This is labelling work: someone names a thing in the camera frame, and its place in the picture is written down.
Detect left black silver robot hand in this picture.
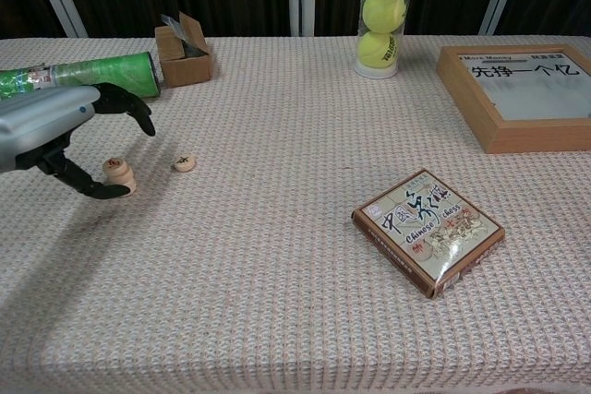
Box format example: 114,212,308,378
0,82,157,200

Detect red horse wooden chess piece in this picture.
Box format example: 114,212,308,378
102,155,127,174

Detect wooden block pieces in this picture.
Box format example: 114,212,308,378
154,10,214,89

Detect small patterned square box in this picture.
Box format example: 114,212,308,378
351,168,506,299

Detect green chip can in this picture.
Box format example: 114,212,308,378
0,52,162,102

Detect grey plastic bag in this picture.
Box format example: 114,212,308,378
160,14,209,59

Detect beige woven tablecloth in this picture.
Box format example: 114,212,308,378
0,35,591,394

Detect yellow tennis ball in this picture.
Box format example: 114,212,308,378
362,0,407,35
357,31,399,67

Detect wooden framed money box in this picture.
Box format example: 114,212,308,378
436,44,591,155

